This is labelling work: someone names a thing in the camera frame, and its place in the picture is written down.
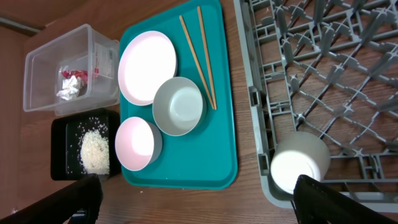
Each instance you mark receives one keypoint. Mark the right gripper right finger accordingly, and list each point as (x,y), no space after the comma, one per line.
(314,202)

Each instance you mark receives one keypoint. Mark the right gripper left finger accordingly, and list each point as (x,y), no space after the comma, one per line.
(78,202)

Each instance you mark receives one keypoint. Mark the white cup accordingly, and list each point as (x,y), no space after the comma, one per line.
(301,153)

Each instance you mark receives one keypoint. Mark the pile of rice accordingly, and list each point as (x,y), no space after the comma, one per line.
(87,142)

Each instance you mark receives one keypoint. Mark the white napkin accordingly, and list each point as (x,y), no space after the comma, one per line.
(70,88)

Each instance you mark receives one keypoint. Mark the red snack wrapper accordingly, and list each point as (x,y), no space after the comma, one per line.
(82,74)

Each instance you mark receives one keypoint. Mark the grey bowl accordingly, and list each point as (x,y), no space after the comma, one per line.
(178,106)

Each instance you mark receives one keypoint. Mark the large white plate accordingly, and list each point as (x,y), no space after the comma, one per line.
(147,62)

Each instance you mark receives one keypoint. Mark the wooden chopstick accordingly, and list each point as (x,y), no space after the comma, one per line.
(194,55)
(207,57)

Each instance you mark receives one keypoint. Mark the grey dishwasher rack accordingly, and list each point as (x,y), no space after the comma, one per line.
(328,68)

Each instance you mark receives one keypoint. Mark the black tray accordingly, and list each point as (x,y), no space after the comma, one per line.
(58,166)

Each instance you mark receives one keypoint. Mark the teal serving tray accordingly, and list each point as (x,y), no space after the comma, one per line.
(205,158)

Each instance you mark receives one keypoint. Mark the clear plastic bin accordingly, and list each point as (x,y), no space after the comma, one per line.
(82,48)

